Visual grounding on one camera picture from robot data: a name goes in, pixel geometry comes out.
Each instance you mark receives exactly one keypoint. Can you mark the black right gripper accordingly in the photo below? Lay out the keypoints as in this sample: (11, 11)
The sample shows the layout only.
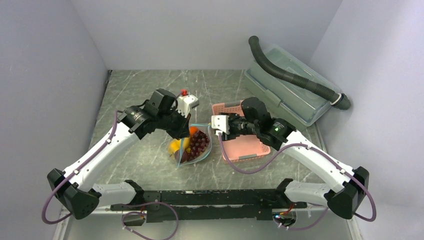
(231, 135)

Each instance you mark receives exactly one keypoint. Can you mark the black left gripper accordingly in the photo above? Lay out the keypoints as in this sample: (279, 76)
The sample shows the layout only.
(183, 131)

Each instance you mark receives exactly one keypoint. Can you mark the orange fruit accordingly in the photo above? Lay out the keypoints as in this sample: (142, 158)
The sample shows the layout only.
(193, 130)

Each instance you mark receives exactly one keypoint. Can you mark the yellow bell pepper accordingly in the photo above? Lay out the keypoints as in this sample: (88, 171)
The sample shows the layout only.
(177, 147)

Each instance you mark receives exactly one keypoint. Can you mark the dark purple grape bunch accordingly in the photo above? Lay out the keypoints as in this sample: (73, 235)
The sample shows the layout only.
(198, 144)

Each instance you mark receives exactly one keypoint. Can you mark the clear zip top bag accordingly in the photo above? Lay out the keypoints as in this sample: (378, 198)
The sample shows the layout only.
(206, 128)

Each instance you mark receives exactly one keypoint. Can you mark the dark red round fruit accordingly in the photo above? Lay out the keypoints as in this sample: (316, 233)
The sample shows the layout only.
(181, 157)

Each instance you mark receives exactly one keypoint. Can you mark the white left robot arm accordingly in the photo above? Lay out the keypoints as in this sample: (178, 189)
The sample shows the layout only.
(76, 188)

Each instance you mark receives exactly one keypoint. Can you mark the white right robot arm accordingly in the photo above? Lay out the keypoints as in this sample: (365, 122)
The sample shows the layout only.
(344, 189)

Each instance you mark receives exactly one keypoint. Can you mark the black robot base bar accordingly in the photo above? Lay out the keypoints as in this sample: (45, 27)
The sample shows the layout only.
(259, 204)

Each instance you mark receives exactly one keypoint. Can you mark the pink perforated plastic basket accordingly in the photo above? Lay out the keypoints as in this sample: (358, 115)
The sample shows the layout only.
(244, 147)

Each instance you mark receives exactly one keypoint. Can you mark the green lidded storage box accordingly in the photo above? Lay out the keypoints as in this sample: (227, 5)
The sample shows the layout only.
(300, 107)

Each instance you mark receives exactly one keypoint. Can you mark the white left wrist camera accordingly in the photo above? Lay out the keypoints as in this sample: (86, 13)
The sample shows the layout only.
(186, 102)

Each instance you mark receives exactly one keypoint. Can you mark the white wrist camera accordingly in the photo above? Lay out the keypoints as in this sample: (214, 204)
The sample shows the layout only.
(220, 124)
(186, 102)

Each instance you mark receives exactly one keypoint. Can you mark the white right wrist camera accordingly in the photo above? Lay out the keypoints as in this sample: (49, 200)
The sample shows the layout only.
(220, 124)

